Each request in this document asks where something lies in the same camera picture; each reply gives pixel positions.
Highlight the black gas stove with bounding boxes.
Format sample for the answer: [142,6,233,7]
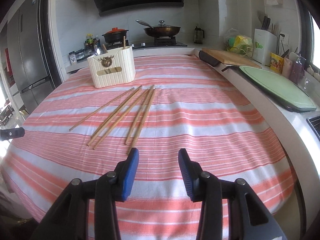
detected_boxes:
[103,36,188,51]

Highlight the sauce bottles group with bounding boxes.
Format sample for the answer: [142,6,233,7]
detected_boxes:
[85,34,100,51]

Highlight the purple soap dispenser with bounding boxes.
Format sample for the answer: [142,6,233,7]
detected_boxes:
[289,54,304,85]

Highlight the white spice jar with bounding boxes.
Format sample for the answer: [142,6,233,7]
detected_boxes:
[68,51,77,65]

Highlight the cream utensil holder box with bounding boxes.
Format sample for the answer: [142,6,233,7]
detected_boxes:
[87,46,136,88]

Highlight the black clay pot red lid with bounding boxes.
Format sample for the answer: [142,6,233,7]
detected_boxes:
[103,27,128,44]

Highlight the pink striped table cloth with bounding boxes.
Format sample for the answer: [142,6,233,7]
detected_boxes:
[1,55,295,239]

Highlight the green cutting board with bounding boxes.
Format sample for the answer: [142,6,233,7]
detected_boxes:
[222,64,317,113]

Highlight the grey refrigerator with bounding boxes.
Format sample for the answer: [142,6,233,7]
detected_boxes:
[7,0,61,114]

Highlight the yellow snack box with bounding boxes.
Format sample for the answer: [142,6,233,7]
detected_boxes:
[270,53,284,74]

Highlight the wok with glass lid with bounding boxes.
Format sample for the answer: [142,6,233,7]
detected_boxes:
[136,20,181,38]

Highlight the plastic bag with sponges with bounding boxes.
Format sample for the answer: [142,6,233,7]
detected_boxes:
[223,28,253,57]

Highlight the dark glass kettle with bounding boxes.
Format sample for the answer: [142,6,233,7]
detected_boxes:
[194,26,205,44]

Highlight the white knife block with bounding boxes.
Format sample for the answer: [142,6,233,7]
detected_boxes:
[252,29,277,66]

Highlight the wooden cutting board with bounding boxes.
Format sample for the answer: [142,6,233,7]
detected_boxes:
[201,48,262,69]

